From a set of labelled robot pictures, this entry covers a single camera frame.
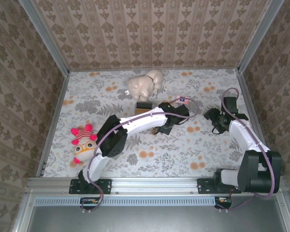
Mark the pink packet with blue label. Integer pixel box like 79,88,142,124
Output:
175,95,190,105

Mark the cream plush dog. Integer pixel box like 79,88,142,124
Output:
126,69,164,102

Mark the pink horned plush doll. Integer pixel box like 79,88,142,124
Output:
71,123,99,166

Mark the black connector board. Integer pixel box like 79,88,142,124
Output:
214,196,233,210
80,197,104,210

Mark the grey metal sheet panel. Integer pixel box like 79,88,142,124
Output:
13,195,290,232

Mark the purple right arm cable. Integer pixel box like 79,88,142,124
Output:
215,87,276,214

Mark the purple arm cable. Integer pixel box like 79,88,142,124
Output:
81,99,200,214
215,87,276,214

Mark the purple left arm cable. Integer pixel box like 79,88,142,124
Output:
81,99,200,214

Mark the aluminium side rail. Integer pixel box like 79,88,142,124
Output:
36,71,70,177
236,70,276,176

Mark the aluminium back rail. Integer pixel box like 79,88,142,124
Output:
68,67,241,73

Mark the aluminium mounting rail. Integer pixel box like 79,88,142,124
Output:
26,175,285,195

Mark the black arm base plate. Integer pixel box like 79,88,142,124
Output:
197,177,242,195
69,178,113,195

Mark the white slotted cable duct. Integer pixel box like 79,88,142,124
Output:
34,196,219,206

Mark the aluminium frame post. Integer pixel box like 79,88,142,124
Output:
236,0,287,74
18,0,71,76

